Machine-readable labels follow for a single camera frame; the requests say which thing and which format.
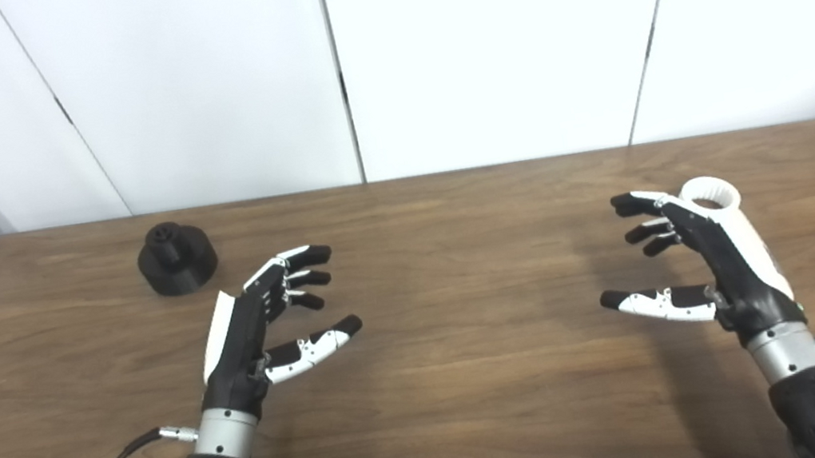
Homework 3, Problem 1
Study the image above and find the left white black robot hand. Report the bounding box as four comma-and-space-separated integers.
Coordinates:
180, 238, 375, 428

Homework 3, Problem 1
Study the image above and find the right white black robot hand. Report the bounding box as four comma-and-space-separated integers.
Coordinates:
585, 169, 809, 368

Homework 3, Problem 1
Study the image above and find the white toothed plastic ring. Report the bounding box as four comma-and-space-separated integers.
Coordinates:
678, 172, 745, 225

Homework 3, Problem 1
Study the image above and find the round black plastic part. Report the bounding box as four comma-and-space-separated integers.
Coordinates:
133, 216, 223, 301

